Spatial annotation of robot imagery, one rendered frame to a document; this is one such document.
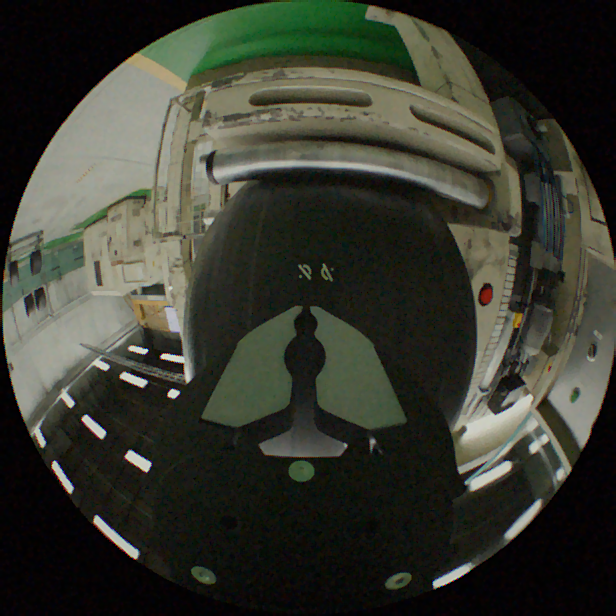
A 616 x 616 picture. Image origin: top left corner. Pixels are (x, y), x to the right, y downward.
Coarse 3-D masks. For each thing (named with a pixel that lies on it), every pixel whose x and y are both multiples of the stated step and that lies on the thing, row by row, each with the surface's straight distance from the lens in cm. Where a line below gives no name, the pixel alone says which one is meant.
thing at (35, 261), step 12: (36, 240) 560; (12, 252) 548; (36, 252) 563; (12, 264) 551; (36, 264) 555; (12, 276) 542; (36, 288) 566; (24, 300) 599; (36, 300) 611; (48, 300) 562; (12, 312) 599; (48, 312) 621
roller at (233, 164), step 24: (264, 144) 24; (288, 144) 23; (312, 144) 23; (336, 144) 24; (360, 144) 24; (216, 168) 24; (240, 168) 24; (264, 168) 23; (288, 168) 23; (312, 168) 23; (336, 168) 23; (360, 168) 23; (384, 168) 24; (408, 168) 25; (432, 168) 26; (456, 168) 30; (432, 192) 27; (456, 192) 28; (480, 192) 31
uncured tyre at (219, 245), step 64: (256, 192) 22; (320, 192) 21; (384, 192) 23; (256, 256) 16; (384, 256) 16; (448, 256) 20; (192, 320) 18; (256, 320) 14; (384, 320) 15; (448, 320) 17; (448, 384) 18; (320, 448) 17
